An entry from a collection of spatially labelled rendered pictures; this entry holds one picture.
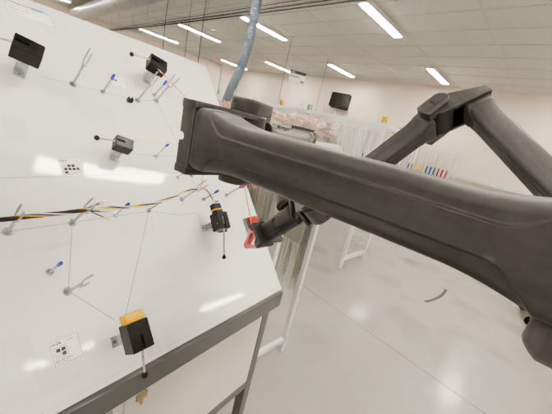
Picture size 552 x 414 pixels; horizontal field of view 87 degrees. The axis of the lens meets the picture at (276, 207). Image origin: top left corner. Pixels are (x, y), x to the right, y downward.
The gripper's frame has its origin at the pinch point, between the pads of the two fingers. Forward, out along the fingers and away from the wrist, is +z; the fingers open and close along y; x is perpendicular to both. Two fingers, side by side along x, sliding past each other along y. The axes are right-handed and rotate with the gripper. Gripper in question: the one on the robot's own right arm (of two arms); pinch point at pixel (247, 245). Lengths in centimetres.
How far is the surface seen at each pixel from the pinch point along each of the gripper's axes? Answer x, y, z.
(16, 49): -53, 47, 0
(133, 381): 21.8, 30.2, 20.4
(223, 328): 19.2, 2.1, 20.0
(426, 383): 107, -162, 41
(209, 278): 3.5, 3.7, 17.2
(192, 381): 30.3, 5.9, 38.5
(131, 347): 15.2, 33.5, 9.2
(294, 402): 72, -74, 80
